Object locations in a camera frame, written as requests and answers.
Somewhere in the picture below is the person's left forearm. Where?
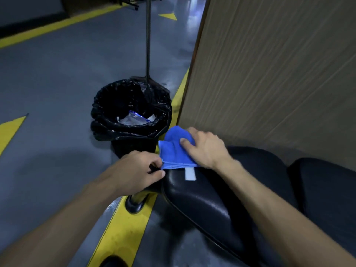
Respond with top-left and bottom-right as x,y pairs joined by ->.
0,175 -> 124,267

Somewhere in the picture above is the blue cleaning cloth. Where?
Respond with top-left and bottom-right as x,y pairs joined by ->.
158,126 -> 199,181

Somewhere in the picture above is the person's right hand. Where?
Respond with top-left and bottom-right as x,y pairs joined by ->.
179,127 -> 237,172

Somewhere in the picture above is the black chair leg foot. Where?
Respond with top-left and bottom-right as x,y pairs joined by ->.
125,191 -> 151,215

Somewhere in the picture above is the long-handled dustpan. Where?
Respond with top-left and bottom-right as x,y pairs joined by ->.
129,0 -> 171,94

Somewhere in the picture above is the person's black shoe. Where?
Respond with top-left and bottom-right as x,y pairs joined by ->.
99,255 -> 128,267

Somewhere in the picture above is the person's right forearm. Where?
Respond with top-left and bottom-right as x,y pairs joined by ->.
215,160 -> 356,267

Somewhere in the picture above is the black office chair base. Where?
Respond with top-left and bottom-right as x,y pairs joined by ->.
119,0 -> 140,11

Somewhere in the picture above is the black bin with bag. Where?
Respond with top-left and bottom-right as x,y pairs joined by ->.
90,79 -> 172,159

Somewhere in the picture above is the wooden desk side panel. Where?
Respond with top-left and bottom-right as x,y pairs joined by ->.
176,0 -> 356,172

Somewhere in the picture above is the crumpled plastic wrapper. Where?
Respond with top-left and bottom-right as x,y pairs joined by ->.
116,110 -> 157,127

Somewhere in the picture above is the person's left hand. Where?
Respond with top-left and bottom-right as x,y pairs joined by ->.
107,151 -> 166,197

